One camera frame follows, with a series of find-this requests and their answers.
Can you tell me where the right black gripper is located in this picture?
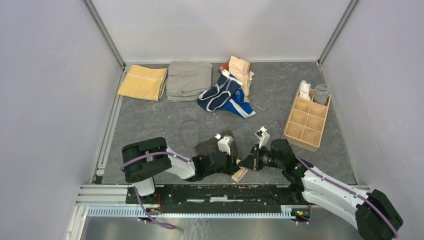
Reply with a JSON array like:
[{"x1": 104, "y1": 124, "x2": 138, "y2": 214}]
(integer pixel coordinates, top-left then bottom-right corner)
[{"x1": 237, "y1": 144, "x2": 284, "y2": 172}]

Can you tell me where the olive boxer briefs beige waistband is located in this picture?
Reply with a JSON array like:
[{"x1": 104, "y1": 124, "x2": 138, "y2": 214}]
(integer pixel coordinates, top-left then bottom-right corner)
[{"x1": 189, "y1": 130, "x2": 248, "y2": 183}]

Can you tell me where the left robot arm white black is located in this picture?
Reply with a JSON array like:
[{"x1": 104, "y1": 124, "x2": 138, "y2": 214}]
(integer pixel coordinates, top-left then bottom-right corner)
[{"x1": 120, "y1": 134, "x2": 240, "y2": 204}]

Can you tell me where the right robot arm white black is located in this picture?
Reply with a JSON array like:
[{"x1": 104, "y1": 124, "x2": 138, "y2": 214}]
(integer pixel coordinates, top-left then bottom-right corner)
[{"x1": 239, "y1": 138, "x2": 404, "y2": 240}]

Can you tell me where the navy blue white-trimmed underwear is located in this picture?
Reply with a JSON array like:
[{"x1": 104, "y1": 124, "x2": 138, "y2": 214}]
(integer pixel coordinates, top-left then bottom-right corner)
[{"x1": 197, "y1": 69, "x2": 256, "y2": 119}]

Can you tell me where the peach orange underwear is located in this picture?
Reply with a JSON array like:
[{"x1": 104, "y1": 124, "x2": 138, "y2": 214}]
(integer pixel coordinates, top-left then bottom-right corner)
[{"x1": 218, "y1": 56, "x2": 254, "y2": 103}]

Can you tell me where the wooden compartment organizer box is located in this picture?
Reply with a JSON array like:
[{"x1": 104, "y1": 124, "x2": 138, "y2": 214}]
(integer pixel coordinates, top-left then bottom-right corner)
[{"x1": 283, "y1": 89, "x2": 332, "y2": 152}]

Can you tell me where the folded grey cloth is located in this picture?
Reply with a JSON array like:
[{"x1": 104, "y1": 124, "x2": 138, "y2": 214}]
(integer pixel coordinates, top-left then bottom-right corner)
[{"x1": 166, "y1": 61, "x2": 213, "y2": 102}]

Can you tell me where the rolled white cloth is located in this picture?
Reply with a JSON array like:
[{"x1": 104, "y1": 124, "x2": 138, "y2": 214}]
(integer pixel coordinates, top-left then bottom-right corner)
[{"x1": 298, "y1": 80, "x2": 311, "y2": 101}]

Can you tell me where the rolled grey striped cloth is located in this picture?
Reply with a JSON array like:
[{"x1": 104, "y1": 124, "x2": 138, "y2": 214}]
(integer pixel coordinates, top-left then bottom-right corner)
[{"x1": 313, "y1": 84, "x2": 330, "y2": 105}]

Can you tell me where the folded yellow cloth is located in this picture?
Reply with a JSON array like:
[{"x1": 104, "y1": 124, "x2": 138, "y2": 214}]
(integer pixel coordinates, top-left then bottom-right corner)
[{"x1": 117, "y1": 65, "x2": 168, "y2": 101}]

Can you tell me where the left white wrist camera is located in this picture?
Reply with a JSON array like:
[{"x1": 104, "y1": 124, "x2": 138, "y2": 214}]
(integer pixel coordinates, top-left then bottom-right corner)
[{"x1": 214, "y1": 133, "x2": 234, "y2": 156}]

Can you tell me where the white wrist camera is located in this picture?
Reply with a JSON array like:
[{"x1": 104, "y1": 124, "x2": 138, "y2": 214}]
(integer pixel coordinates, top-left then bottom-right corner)
[
  {"x1": 254, "y1": 126, "x2": 270, "y2": 149},
  {"x1": 214, "y1": 133, "x2": 234, "y2": 156}
]

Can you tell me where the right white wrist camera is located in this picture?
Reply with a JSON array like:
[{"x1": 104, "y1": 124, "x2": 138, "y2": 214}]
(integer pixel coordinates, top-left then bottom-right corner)
[{"x1": 254, "y1": 126, "x2": 270, "y2": 149}]

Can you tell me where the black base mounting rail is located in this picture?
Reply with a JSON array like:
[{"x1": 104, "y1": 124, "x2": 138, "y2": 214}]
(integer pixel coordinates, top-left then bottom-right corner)
[{"x1": 140, "y1": 184, "x2": 309, "y2": 214}]

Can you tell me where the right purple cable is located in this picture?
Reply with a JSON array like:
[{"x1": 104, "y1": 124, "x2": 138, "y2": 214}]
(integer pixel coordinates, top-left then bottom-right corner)
[{"x1": 264, "y1": 119, "x2": 399, "y2": 239}]

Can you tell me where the aluminium frame rail front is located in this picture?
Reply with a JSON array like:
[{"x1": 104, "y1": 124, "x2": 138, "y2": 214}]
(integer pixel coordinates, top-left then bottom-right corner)
[{"x1": 76, "y1": 184, "x2": 308, "y2": 219}]

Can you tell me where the right corner aluminium post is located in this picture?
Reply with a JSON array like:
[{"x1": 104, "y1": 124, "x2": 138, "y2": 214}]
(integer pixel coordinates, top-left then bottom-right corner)
[{"x1": 317, "y1": 0, "x2": 360, "y2": 68}]

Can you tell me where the corner aluminium post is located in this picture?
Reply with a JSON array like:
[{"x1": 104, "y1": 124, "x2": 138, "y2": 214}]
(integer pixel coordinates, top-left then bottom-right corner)
[
  {"x1": 317, "y1": 0, "x2": 360, "y2": 68},
  {"x1": 82, "y1": 0, "x2": 126, "y2": 69}
]

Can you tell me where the left corner aluminium post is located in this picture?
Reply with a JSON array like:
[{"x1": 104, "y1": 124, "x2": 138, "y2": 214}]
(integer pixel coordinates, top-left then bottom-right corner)
[{"x1": 82, "y1": 0, "x2": 126, "y2": 69}]

